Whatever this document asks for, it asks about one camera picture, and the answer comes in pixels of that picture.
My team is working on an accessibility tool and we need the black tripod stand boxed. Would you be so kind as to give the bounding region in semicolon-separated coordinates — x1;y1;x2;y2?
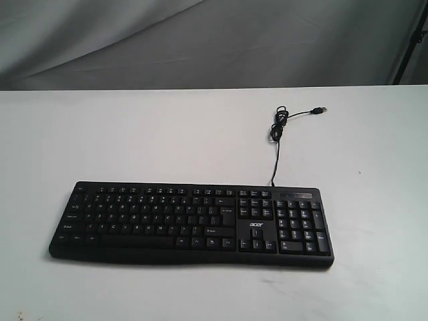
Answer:
392;1;427;85

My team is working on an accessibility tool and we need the black USB cable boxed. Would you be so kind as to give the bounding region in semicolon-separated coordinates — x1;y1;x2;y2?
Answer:
269;106;329;187

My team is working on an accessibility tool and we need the grey backdrop cloth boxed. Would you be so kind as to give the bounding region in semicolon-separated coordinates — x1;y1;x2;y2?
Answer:
1;1;424;90

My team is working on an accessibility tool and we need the black acer keyboard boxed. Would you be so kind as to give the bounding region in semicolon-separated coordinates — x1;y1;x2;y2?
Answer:
49;181;334;268

